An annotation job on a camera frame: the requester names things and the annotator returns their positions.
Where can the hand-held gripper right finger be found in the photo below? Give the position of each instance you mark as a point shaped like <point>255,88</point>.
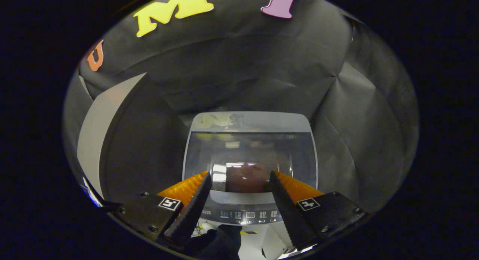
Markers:
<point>286,211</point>

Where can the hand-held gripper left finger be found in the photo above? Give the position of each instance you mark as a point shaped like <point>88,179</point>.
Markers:
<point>194,209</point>

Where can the grey washing machine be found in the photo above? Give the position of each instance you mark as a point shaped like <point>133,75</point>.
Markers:
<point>250,121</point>

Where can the grey cabinet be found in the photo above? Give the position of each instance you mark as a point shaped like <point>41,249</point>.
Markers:
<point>97,129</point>

